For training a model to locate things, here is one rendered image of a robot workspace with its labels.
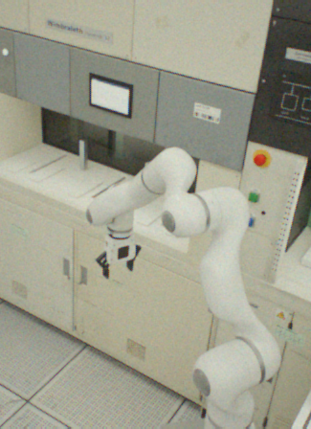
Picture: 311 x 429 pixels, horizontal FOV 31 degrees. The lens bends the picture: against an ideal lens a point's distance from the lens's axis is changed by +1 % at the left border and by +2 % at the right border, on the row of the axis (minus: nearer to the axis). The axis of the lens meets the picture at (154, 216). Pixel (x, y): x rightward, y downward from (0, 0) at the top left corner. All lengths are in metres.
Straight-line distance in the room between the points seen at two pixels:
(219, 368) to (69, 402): 1.53
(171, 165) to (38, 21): 1.13
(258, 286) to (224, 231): 0.85
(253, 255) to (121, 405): 1.07
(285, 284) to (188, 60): 0.90
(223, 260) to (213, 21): 0.87
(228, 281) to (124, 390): 1.60
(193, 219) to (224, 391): 0.40
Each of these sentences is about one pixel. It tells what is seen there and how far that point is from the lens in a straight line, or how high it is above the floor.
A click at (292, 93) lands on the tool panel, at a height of 1.59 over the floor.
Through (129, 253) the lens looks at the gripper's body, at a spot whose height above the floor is 1.09.
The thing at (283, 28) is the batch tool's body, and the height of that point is 1.78.
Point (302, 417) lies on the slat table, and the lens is 1.87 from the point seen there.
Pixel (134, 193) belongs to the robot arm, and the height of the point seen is 1.38.
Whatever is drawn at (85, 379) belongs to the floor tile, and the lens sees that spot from 2.88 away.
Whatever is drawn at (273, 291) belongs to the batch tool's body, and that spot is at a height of 0.84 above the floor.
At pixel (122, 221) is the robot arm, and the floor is 1.23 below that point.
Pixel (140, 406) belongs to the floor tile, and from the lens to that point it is 2.78.
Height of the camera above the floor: 2.13
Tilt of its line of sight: 31 degrees down
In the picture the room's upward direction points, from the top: 5 degrees clockwise
